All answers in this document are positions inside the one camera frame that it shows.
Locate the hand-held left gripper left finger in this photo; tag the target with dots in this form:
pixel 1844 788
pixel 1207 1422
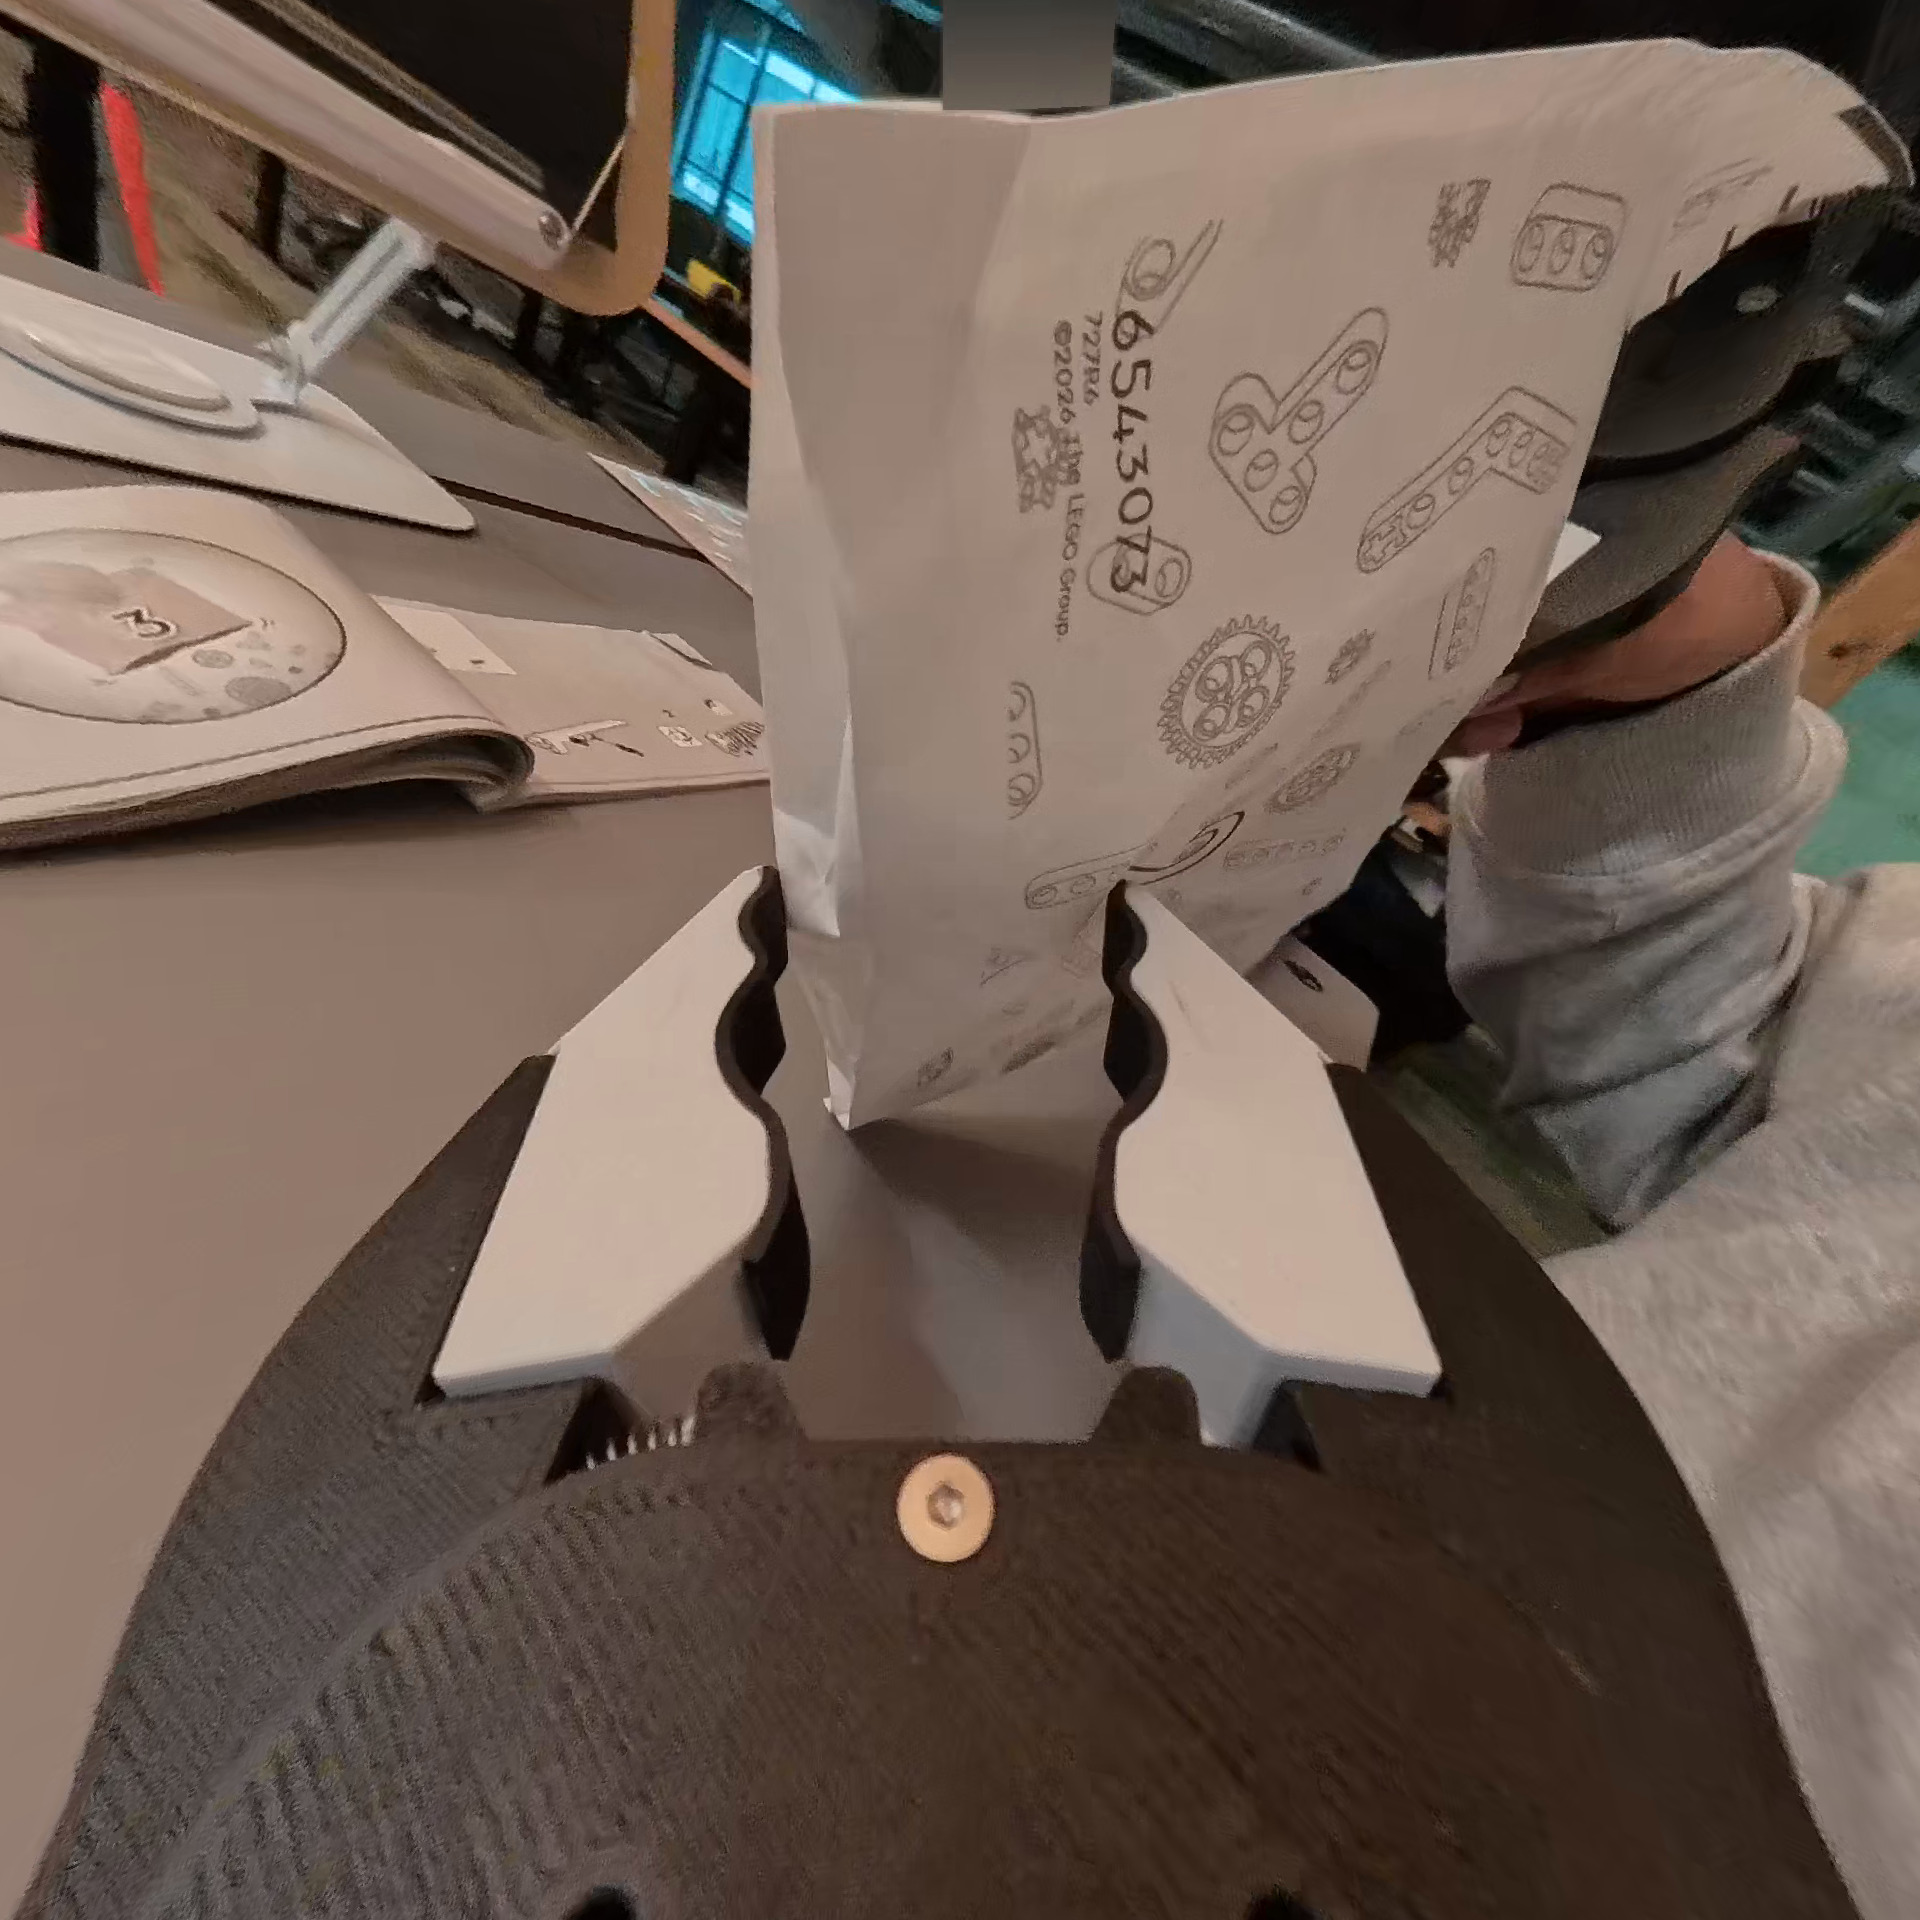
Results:
pixel 616 1201

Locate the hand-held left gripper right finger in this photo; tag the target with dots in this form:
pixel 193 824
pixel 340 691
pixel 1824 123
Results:
pixel 1276 1214

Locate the printed paper sheet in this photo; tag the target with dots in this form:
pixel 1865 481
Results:
pixel 690 510

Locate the person's right hand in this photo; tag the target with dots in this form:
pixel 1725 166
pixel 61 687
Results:
pixel 1635 662

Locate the person's right forearm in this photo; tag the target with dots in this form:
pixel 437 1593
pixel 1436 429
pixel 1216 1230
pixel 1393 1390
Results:
pixel 1651 931

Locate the lego instruction booklet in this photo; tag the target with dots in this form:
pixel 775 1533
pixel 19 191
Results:
pixel 224 676

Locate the white paper lego bag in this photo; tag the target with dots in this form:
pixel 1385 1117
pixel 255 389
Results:
pixel 1171 525

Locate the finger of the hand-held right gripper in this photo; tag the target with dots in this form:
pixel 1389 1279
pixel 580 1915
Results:
pixel 1874 149

